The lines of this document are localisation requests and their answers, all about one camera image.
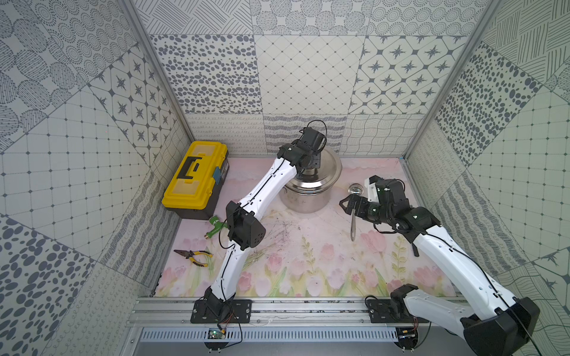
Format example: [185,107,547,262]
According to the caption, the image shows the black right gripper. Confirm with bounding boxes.
[339,193,393,225]

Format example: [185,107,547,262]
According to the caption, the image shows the stainless steel ladle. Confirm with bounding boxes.
[348,183,364,242]

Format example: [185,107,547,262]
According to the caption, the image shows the stainless steel pot lid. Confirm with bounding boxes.
[285,148,342,195]

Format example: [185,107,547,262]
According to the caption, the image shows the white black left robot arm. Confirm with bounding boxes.
[203,126,327,321]

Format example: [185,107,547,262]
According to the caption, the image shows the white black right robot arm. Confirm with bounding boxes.
[339,176,540,355]

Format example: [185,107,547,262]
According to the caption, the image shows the floral pink table mat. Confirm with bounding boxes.
[155,158,457,298]

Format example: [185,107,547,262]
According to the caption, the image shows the green tool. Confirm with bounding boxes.
[204,216,228,239]

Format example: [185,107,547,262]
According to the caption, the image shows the yellow black toolbox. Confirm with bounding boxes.
[162,141,229,220]

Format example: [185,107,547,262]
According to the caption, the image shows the right small circuit board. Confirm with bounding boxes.
[395,328,419,350]

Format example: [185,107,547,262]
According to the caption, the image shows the small circuit board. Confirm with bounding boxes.
[395,328,419,350]
[207,328,226,340]

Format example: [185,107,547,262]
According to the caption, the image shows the left small circuit board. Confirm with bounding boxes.
[207,328,226,340]

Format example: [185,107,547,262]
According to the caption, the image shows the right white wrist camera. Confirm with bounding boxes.
[364,175,380,200]

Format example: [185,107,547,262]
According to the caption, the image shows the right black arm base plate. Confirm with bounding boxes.
[365,296,429,324]

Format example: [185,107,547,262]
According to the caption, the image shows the aluminium mounting rail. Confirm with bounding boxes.
[126,297,491,328]

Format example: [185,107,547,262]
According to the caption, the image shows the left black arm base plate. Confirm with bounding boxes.
[191,298,252,324]

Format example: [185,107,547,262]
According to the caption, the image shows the yellow-handled pliers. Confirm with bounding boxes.
[174,249,213,267]

